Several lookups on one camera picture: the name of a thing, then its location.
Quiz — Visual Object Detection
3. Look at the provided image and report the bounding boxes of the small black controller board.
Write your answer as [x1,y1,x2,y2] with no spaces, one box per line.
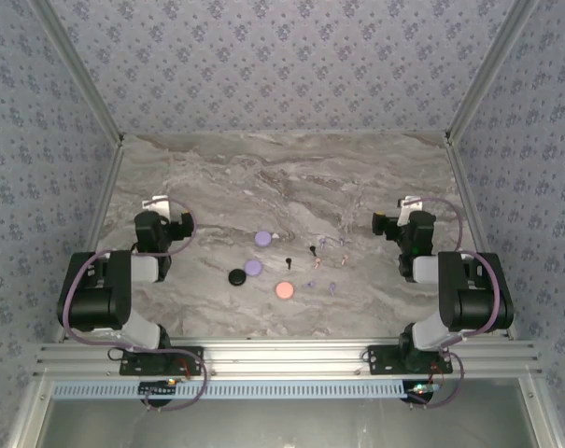
[405,381,438,405]
[138,380,178,399]

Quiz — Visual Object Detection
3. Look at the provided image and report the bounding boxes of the grey metal sheet panel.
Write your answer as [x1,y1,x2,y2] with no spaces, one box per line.
[36,378,552,448]

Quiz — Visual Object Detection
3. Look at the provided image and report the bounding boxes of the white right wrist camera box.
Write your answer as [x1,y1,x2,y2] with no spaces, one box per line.
[396,194,423,225]

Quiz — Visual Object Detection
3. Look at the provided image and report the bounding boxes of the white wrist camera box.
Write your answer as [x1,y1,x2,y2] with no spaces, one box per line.
[396,194,423,225]
[141,194,171,220]

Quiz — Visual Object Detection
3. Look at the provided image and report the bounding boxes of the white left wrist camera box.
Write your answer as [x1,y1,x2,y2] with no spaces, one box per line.
[141,194,171,220]

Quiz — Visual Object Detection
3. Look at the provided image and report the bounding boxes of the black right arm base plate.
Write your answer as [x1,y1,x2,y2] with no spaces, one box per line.
[366,344,454,376]

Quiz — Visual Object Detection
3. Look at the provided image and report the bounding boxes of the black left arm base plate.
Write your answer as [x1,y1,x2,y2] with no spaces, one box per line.
[119,345,205,377]

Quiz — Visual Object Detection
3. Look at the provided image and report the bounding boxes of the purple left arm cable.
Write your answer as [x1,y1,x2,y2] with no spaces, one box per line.
[61,198,209,413]

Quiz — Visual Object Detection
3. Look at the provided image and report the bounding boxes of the aluminium mounting rail beam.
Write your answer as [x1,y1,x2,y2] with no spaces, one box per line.
[34,338,543,379]

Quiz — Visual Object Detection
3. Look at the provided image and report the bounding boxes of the aluminium corner post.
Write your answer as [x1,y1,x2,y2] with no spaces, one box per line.
[28,0,126,147]
[444,0,544,146]

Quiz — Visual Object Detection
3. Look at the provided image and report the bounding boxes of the light blue slotted cable duct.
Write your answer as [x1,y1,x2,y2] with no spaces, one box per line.
[52,378,412,400]

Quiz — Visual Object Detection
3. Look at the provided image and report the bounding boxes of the aluminium frame bar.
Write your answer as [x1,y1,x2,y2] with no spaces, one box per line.
[518,376,565,448]
[4,372,54,448]

